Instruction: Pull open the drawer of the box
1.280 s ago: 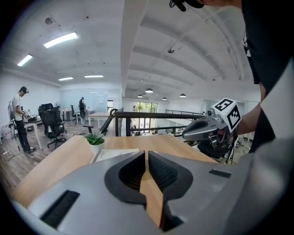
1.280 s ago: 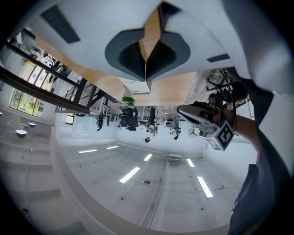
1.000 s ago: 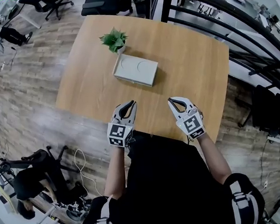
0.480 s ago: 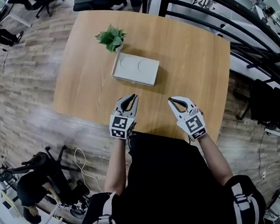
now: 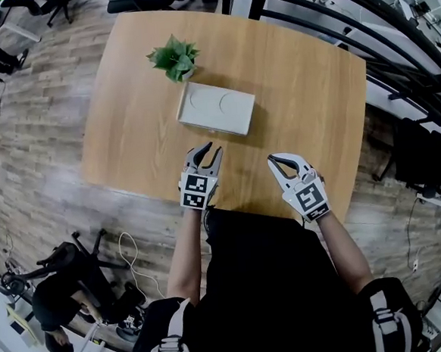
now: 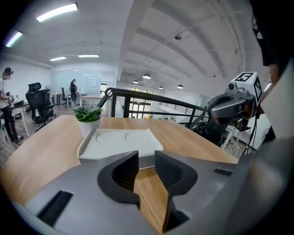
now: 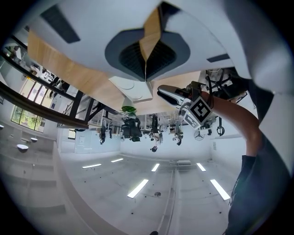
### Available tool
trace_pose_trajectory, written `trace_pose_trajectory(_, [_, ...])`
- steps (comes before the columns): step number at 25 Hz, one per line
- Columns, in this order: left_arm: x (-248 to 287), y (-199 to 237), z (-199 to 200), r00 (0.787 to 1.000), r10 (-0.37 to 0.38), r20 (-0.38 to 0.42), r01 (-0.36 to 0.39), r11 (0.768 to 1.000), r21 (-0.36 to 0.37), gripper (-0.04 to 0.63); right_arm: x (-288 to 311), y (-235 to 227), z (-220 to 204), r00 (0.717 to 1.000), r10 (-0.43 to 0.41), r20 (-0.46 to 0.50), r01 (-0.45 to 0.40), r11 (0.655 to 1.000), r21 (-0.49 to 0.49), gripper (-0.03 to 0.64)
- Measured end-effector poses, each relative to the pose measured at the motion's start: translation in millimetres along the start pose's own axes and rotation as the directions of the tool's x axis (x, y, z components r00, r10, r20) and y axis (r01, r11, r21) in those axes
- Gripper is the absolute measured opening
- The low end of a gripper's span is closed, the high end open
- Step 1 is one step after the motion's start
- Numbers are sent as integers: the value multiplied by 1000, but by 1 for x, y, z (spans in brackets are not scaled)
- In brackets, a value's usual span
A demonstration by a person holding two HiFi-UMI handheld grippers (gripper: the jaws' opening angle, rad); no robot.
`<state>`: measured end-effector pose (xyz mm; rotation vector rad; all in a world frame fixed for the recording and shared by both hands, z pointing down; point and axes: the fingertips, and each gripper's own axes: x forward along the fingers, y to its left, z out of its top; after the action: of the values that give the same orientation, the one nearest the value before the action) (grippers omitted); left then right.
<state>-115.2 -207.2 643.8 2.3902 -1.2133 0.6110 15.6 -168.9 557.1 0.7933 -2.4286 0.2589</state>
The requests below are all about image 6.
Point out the round ceiling detector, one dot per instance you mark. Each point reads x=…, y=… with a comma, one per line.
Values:
x=178, y=37

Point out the large window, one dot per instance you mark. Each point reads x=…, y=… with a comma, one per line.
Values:
x=140, y=105

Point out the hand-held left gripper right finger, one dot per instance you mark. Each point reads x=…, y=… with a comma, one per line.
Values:
x=206, y=181

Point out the black office chair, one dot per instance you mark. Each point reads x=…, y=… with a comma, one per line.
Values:
x=65, y=97
x=40, y=103

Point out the white box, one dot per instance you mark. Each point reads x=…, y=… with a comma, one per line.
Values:
x=119, y=144

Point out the dark top desk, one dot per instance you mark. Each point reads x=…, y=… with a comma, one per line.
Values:
x=20, y=106

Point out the person's right hand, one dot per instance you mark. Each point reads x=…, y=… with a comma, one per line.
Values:
x=245, y=111

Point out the wooden top desk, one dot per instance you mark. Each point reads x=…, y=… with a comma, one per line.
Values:
x=90, y=97

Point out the green potted plant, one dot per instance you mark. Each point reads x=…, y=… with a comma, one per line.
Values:
x=88, y=114

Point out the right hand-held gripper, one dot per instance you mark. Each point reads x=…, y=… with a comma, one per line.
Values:
x=249, y=85

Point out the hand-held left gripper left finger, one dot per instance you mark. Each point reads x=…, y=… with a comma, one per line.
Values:
x=75, y=197

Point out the fluorescent ceiling light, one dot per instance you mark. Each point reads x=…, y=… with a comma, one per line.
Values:
x=13, y=39
x=57, y=12
x=88, y=56
x=58, y=59

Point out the person's black clothing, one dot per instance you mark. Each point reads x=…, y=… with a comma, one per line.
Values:
x=275, y=34

